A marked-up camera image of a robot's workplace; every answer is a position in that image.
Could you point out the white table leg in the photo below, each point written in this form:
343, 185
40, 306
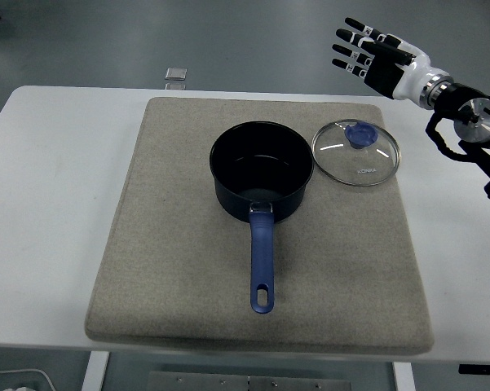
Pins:
95, 372
403, 376

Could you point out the white rounded bin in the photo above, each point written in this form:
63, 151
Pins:
8, 379

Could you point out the glass pot lid blue knob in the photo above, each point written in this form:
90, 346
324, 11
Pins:
350, 163

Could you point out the beige fabric mat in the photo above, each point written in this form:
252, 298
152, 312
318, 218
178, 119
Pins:
330, 264

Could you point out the grey metal plate with screws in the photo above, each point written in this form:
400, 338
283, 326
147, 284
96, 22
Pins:
248, 383

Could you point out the black flat bar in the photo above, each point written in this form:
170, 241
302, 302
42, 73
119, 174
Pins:
483, 369

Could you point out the small silver square floor plate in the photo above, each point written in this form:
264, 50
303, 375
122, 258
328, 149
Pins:
175, 86
176, 73

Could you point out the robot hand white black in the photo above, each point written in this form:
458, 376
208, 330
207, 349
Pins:
411, 77

